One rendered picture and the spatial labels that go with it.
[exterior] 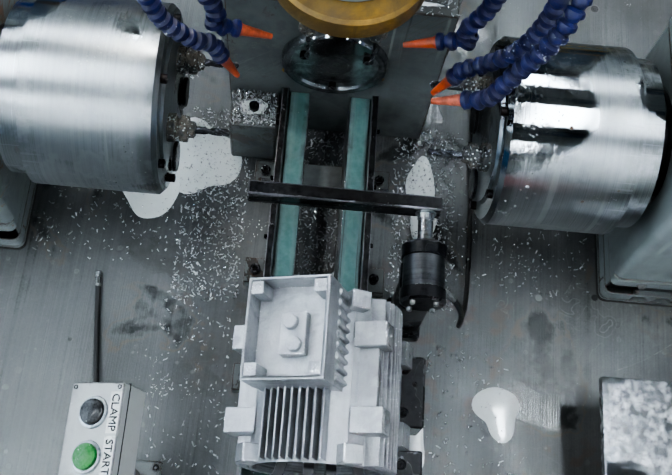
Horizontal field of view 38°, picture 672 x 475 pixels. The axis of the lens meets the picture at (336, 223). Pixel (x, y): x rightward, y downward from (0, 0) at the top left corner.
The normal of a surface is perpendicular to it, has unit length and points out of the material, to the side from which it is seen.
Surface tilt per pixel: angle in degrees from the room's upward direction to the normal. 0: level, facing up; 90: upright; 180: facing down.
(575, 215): 80
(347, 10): 0
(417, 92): 90
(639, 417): 0
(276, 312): 23
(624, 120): 17
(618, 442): 0
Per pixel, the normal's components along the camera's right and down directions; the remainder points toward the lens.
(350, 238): 0.07, -0.36
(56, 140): -0.02, 0.59
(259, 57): -0.07, 0.93
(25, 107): 0.01, 0.30
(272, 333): -0.33, -0.37
